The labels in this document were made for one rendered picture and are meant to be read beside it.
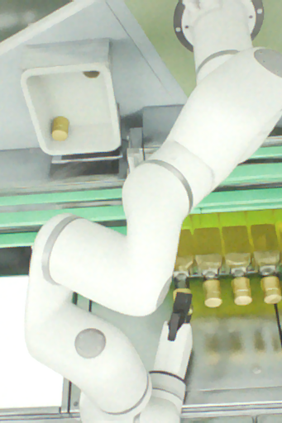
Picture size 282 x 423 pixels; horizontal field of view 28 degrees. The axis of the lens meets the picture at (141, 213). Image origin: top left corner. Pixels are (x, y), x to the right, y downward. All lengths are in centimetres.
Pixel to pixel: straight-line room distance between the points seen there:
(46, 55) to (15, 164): 31
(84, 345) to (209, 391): 53
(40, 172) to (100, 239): 68
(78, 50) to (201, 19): 27
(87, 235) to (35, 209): 62
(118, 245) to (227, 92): 22
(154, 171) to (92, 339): 21
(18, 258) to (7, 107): 38
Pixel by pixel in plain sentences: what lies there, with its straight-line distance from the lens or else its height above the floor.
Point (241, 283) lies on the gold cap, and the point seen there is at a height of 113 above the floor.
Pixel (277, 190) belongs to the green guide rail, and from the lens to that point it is 121.
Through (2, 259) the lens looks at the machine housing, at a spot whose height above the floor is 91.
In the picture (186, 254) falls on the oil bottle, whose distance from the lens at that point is 114.
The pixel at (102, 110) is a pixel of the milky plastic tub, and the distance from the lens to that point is 124.
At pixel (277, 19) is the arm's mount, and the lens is 106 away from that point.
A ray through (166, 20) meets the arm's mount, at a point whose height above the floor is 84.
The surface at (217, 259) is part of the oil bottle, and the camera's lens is 114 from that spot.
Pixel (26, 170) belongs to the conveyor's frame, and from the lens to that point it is 131.
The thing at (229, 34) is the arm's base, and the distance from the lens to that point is 92.
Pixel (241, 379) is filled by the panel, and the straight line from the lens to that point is 118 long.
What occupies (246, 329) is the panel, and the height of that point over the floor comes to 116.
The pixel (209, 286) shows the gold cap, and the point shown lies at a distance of 112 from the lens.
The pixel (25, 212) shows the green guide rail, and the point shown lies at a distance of 125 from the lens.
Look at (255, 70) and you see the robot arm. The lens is 73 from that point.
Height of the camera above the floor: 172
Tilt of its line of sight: 39 degrees down
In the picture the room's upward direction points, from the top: 179 degrees clockwise
